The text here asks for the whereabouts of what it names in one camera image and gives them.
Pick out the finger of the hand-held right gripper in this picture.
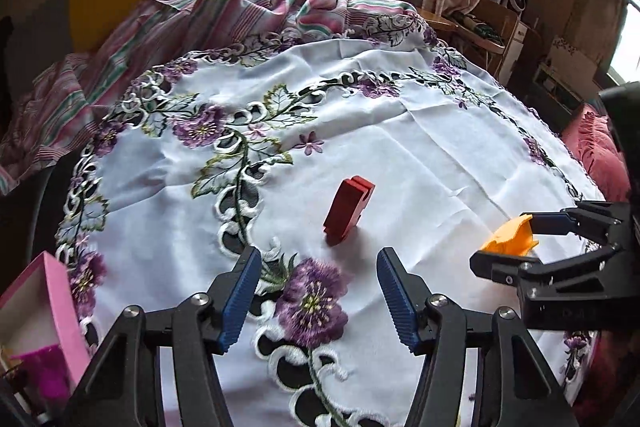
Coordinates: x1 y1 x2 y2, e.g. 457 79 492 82
520 201 632 246
470 244 619 291

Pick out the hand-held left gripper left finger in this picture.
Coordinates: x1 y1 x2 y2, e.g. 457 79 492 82
62 247 262 427

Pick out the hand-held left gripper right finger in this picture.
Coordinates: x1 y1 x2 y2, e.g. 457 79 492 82
376 247 576 427

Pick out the orange cube block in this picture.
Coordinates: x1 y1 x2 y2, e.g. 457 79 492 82
480 214 540 255

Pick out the red notched block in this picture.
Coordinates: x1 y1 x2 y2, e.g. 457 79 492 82
322 176 376 242

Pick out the pink cardboard box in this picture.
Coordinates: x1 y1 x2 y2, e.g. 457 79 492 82
0 252 91 413

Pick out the magenta plastic cup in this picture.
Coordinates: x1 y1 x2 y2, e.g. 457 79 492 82
10 344 71 400

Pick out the pink ruffled cushion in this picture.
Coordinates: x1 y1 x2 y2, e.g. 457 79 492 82
562 104 631 202

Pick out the white embroidered floral tablecloth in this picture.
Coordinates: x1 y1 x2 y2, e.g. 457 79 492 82
55 12 608 427

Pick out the floral low shelf unit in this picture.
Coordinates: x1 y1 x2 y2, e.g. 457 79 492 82
530 34 606 118

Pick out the white cabinet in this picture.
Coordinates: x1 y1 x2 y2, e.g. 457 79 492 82
500 19 531 82

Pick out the narrow side window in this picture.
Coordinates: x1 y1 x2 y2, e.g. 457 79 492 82
607 0 640 82

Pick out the wooden bedside table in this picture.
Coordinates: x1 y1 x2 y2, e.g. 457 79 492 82
412 7 461 38

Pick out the pink striped bedsheet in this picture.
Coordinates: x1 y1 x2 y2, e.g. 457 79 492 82
0 0 418 195

